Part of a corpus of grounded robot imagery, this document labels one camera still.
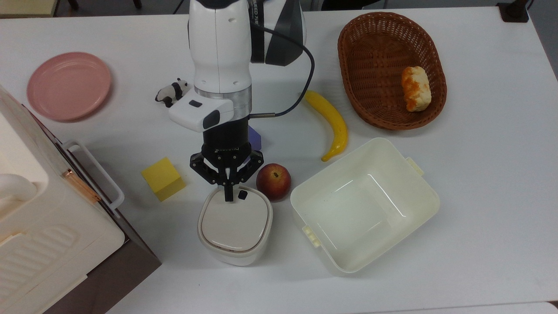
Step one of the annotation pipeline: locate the cream trash can with lid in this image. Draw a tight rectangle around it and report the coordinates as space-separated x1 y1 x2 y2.
197 185 274 266

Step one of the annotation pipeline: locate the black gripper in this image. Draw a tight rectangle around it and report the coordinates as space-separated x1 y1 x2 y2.
190 118 265 202

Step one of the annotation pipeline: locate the pink plate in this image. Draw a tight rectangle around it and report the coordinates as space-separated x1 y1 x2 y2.
27 52 112 122

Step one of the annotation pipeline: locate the yellow cube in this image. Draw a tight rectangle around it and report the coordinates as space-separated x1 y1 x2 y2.
141 157 187 202

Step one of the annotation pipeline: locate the red apple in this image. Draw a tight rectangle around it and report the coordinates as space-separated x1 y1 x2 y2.
256 163 292 202

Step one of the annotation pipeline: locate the panda figurine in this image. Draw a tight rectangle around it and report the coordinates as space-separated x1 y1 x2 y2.
155 78 192 108

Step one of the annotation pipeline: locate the dark brown wooden drawer box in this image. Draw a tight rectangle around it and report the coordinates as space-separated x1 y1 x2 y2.
22 105 162 314

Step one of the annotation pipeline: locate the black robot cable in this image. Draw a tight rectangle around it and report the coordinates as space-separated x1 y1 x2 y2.
251 24 315 119

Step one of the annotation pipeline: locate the purple cube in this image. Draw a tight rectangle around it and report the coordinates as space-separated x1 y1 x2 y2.
248 125 262 151

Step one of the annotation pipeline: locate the white drawer handle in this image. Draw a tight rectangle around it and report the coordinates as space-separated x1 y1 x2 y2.
62 140 125 215

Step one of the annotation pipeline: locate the white square plastic bin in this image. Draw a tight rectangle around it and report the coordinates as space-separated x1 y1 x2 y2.
290 137 441 275

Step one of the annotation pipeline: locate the yellow banana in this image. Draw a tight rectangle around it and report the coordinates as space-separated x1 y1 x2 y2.
303 90 349 162

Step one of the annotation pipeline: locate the brown wicker basket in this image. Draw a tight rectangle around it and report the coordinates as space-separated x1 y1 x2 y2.
337 12 448 131

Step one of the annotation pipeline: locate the piece of bread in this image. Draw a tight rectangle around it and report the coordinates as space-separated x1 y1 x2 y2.
401 66 432 113

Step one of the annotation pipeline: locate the cream storage box with handle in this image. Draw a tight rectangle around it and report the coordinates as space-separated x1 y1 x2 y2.
0 85 126 314

